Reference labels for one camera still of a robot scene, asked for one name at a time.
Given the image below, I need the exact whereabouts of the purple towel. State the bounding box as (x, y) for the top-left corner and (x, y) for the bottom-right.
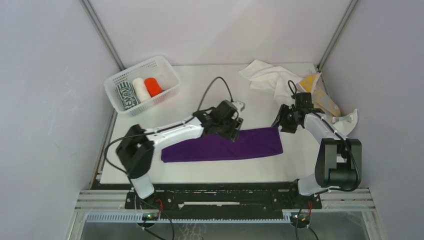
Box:
(161, 127), (284, 163)

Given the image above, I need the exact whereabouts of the orange towel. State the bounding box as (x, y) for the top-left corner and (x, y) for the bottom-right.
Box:
(144, 77), (163, 97)

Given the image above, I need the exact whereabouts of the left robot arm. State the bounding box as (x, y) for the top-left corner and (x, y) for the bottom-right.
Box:
(103, 100), (245, 209)

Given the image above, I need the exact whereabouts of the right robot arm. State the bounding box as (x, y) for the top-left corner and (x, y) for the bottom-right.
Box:
(272, 92), (362, 208)

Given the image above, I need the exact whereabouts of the large white towel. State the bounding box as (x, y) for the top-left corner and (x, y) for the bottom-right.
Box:
(274, 67), (358, 136)

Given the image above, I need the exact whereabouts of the grey yellow patterned towel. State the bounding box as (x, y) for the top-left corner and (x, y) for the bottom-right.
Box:
(295, 73), (341, 118)

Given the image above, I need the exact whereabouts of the small white towel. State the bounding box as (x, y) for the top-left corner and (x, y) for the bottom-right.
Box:
(239, 59), (281, 91)

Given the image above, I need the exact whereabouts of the rolled white towel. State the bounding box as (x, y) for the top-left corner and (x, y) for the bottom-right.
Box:
(132, 77), (151, 103)

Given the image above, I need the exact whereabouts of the white plastic basket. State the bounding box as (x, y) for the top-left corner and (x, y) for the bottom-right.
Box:
(103, 55), (181, 117)

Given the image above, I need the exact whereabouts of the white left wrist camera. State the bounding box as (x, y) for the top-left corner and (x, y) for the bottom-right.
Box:
(231, 100), (245, 113)

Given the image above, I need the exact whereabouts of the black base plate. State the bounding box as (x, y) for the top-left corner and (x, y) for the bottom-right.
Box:
(124, 182), (322, 218)

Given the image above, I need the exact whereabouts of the aluminium corner post right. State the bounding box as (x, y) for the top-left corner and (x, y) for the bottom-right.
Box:
(316, 0), (360, 72)

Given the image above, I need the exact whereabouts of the aluminium corner post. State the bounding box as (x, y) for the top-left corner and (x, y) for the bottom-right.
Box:
(316, 0), (360, 72)
(79, 0), (126, 71)

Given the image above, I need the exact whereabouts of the white slotted cable duct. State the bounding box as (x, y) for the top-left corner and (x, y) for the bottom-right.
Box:
(85, 211), (298, 224)

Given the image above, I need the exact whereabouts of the aluminium corner post left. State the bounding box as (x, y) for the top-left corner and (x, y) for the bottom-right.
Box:
(79, 0), (126, 71)

